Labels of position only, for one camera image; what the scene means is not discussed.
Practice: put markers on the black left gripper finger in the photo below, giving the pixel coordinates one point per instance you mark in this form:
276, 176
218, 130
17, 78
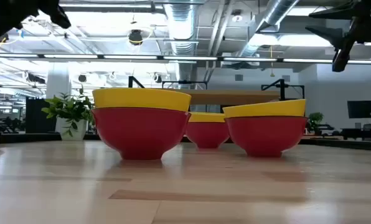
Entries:
62, 17

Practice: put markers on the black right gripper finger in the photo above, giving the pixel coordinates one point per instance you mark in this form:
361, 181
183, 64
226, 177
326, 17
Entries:
335, 14
327, 34

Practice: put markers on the yellow mini bowl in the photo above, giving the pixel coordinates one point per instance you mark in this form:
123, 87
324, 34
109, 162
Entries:
266, 109
207, 117
142, 98

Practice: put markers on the red mini bowl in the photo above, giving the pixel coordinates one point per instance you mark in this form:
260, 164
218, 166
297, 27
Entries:
266, 137
140, 133
207, 133

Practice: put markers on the white column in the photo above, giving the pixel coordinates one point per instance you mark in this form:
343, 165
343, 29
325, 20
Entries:
58, 81

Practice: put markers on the black ceiling device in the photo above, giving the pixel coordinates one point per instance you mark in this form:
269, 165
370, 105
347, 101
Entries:
135, 37

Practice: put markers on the small green potted plant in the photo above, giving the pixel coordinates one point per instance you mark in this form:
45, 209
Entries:
315, 118

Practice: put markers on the white round ceiling detector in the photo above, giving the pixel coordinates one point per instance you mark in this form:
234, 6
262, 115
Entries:
237, 18

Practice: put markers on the green leafy plant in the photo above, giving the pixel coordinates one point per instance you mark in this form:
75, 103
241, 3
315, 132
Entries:
68, 109

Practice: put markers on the black cabinet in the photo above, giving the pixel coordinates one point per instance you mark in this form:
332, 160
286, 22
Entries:
36, 115

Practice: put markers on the black desk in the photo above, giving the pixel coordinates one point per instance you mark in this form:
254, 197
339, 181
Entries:
359, 132

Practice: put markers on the white plant pot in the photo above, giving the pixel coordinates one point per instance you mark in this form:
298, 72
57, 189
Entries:
79, 132

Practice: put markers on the black wall monitor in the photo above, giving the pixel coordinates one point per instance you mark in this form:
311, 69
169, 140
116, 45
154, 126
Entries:
362, 109

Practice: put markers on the wooden shelf with black frame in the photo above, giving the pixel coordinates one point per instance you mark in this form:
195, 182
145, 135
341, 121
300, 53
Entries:
235, 97

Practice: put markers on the silver ribbed ventilation duct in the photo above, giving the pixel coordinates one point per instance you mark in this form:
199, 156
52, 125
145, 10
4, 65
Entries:
182, 25

